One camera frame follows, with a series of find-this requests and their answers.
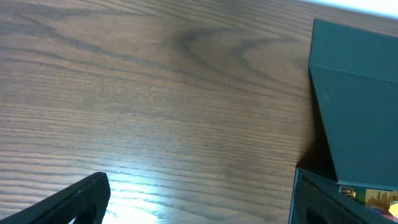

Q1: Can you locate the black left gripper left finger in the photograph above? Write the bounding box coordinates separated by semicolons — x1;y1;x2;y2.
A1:
1;172;111;224

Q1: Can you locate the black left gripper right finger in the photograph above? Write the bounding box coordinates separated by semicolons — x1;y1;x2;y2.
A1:
294;176;393;224

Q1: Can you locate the brown chocolate stick box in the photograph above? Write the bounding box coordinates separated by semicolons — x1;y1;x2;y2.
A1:
365;189;397;211

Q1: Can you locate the yellow Hacks candy bag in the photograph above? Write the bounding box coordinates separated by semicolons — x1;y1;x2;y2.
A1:
389;201;398;219

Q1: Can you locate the dark green box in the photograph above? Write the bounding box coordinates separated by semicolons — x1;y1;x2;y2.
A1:
287;17;398;224

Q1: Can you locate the red Hello Panda box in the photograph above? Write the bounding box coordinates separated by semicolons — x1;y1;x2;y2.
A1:
369;206;395;220

